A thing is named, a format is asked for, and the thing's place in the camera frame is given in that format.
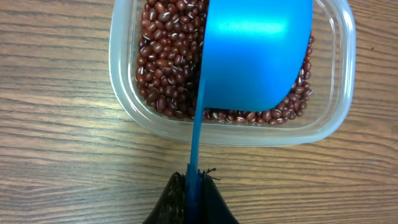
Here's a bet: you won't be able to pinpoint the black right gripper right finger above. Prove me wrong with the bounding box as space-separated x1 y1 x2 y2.
200 168 239 224

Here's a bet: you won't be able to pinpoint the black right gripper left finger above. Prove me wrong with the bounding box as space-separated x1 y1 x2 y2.
143 172 185 224

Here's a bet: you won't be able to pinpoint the blue plastic measuring scoop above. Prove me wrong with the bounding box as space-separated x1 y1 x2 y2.
185 0 313 223

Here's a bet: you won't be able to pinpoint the red adzuki beans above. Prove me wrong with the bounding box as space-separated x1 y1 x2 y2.
135 0 314 125

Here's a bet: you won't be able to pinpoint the clear plastic container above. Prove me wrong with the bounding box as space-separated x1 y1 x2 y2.
109 0 356 147

